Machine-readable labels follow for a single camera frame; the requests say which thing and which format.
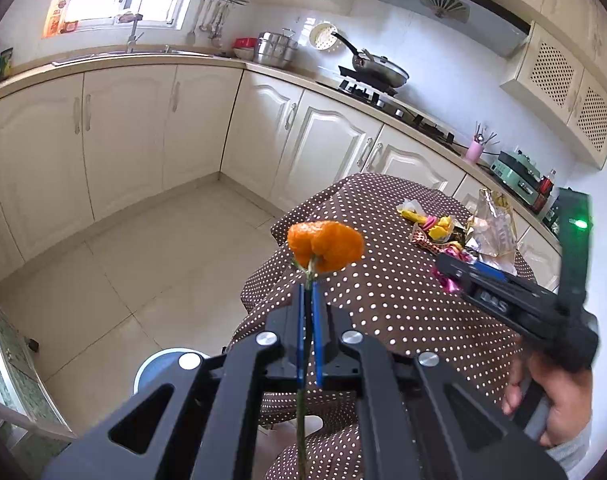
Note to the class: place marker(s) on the steel steamer pot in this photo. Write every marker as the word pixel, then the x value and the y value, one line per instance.
pixel 277 50

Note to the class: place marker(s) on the black gas stove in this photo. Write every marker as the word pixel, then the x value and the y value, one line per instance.
pixel 383 100

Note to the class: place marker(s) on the red drink bottle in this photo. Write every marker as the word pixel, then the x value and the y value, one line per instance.
pixel 542 192

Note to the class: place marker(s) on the black frying pan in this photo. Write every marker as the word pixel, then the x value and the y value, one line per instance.
pixel 383 69

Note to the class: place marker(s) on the person's right hand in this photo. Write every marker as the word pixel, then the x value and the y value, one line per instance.
pixel 568 405

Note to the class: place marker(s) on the chrome faucet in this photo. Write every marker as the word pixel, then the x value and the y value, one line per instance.
pixel 133 15

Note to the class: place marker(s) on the green glass door cabinet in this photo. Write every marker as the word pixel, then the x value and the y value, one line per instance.
pixel 18 370

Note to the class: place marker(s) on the brown polka dot tablecloth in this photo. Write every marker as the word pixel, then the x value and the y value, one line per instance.
pixel 383 300

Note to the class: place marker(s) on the green box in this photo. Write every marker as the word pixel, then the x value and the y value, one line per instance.
pixel 4 65

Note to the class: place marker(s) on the brown patterned wrapper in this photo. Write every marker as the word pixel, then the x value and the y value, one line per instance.
pixel 428 242

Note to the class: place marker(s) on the green countertop appliance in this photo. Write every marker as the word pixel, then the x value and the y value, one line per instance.
pixel 516 172

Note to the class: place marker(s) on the pink utensil holder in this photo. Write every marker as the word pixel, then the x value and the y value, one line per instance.
pixel 474 151

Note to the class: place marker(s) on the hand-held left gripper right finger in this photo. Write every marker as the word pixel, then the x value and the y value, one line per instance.
pixel 317 340

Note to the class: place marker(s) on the steel sink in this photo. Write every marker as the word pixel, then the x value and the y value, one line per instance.
pixel 128 55

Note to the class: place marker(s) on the clear crinkled plastic bag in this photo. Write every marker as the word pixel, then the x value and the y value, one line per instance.
pixel 493 235

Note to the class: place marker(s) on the light blue trash bin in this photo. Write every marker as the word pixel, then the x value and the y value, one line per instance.
pixel 153 370

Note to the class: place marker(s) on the black floor door stop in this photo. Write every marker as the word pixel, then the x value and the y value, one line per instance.
pixel 32 345

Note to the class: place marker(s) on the person's right forearm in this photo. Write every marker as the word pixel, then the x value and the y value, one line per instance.
pixel 571 452

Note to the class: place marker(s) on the red bowl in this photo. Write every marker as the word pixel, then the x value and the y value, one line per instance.
pixel 245 43

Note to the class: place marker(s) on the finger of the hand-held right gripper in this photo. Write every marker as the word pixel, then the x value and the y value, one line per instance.
pixel 489 270
pixel 453 267

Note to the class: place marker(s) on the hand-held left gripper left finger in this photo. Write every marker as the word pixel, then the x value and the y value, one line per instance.
pixel 302 340

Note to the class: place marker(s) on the cream round colander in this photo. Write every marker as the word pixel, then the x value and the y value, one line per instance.
pixel 323 36

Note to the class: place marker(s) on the cream sink base cabinet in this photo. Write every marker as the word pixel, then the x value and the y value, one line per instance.
pixel 123 145

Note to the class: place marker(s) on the cream stove base cabinet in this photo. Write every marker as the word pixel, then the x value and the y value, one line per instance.
pixel 333 145

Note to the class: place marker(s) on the magenta foil wrapper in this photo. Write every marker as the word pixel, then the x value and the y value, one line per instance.
pixel 451 280

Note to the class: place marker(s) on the yellow snack wrapper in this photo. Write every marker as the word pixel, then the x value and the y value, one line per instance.
pixel 436 227

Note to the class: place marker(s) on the hanging utensil rack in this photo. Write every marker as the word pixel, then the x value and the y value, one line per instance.
pixel 216 5

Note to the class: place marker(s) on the orange artificial flower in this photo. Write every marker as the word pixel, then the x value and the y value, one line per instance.
pixel 328 247

